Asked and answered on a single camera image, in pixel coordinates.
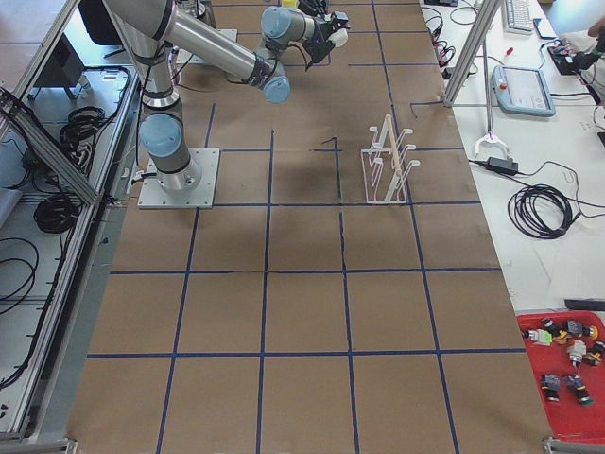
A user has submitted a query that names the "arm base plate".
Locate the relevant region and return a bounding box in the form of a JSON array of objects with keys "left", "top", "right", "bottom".
[
  {"left": 138, "top": 148, "right": 220, "bottom": 209},
  {"left": 187, "top": 31, "right": 234, "bottom": 67}
]

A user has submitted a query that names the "white keyboard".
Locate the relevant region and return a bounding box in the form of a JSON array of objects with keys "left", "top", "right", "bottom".
[{"left": 502, "top": 0, "right": 533, "bottom": 35}]

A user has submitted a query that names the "white wire cup rack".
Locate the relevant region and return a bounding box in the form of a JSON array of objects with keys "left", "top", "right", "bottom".
[{"left": 360, "top": 113, "right": 421, "bottom": 205}]

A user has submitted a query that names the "black power adapter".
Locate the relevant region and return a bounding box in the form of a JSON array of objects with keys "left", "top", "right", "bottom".
[{"left": 486, "top": 157, "right": 519, "bottom": 176}]

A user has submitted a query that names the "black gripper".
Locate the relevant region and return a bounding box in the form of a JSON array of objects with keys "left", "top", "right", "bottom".
[{"left": 304, "top": 13, "right": 337, "bottom": 61}]

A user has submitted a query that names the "white ikea cup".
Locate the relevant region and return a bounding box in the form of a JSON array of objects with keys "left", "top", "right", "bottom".
[{"left": 328, "top": 28, "right": 348, "bottom": 48}]

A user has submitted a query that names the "aluminium frame post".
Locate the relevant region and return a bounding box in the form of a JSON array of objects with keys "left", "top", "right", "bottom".
[{"left": 442, "top": 0, "right": 502, "bottom": 107}]

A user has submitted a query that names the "teach pendant tablet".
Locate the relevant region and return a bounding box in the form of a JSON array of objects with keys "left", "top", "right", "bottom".
[{"left": 492, "top": 65, "right": 556, "bottom": 117}]

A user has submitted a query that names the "coiled black cable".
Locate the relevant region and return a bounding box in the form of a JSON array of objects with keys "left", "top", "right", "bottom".
[{"left": 508, "top": 183, "right": 582, "bottom": 239}]

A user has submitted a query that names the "red plastic tray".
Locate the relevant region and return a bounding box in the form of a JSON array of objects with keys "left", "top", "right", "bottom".
[{"left": 525, "top": 340, "right": 604, "bottom": 445}]

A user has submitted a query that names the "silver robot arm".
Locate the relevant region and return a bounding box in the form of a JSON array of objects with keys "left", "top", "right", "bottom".
[{"left": 105, "top": 1, "right": 350, "bottom": 196}]

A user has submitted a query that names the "reacher grabber tool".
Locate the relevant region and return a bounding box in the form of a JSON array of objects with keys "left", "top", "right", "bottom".
[{"left": 474, "top": 41, "right": 512, "bottom": 161}]

